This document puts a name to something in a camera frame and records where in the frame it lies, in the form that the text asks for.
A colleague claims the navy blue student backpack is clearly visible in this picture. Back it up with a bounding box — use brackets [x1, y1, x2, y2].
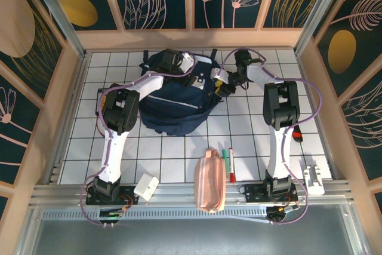
[138, 48, 225, 137]

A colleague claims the green marker pen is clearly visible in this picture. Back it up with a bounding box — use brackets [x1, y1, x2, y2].
[221, 149, 230, 175]

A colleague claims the red and white marker pen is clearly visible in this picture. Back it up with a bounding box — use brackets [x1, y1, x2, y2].
[228, 146, 236, 183]

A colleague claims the pink striped pencil case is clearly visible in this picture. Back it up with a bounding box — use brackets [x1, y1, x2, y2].
[193, 147, 227, 213]

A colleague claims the white plastic box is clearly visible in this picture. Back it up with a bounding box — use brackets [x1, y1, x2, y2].
[133, 173, 160, 201]

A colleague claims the grey metal tray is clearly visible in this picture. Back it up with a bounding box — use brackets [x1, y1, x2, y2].
[17, 204, 371, 255]

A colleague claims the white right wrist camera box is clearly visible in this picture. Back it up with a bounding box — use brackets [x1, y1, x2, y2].
[210, 68, 229, 84]

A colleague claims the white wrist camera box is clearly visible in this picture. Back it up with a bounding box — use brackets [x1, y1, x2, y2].
[210, 68, 229, 84]
[178, 53, 198, 74]

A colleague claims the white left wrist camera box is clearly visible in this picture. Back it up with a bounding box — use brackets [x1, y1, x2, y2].
[178, 53, 198, 74]

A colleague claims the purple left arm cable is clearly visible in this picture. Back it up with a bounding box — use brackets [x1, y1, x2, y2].
[79, 51, 199, 226]

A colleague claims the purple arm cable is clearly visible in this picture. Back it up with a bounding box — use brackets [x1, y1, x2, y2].
[217, 47, 324, 226]
[79, 51, 199, 226]

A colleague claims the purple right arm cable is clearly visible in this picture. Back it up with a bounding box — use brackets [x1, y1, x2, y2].
[217, 47, 324, 226]

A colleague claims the aluminium frame post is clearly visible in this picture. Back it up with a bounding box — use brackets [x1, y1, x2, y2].
[25, 0, 88, 59]
[294, 0, 350, 56]

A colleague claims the aluminium frame rail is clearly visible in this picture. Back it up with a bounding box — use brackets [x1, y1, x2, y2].
[29, 180, 355, 207]

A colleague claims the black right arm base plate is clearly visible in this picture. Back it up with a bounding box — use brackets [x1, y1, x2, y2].
[244, 182, 298, 204]

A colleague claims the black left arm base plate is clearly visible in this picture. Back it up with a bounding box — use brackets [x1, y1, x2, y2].
[85, 185, 140, 205]

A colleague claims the grey slotted cable duct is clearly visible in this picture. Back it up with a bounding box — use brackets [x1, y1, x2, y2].
[41, 209, 269, 223]

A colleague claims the white plastic bracket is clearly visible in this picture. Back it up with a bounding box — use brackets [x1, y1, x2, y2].
[302, 164, 325, 195]

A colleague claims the small control board with wires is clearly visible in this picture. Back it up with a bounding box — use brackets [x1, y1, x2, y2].
[98, 205, 134, 219]
[266, 203, 299, 217]

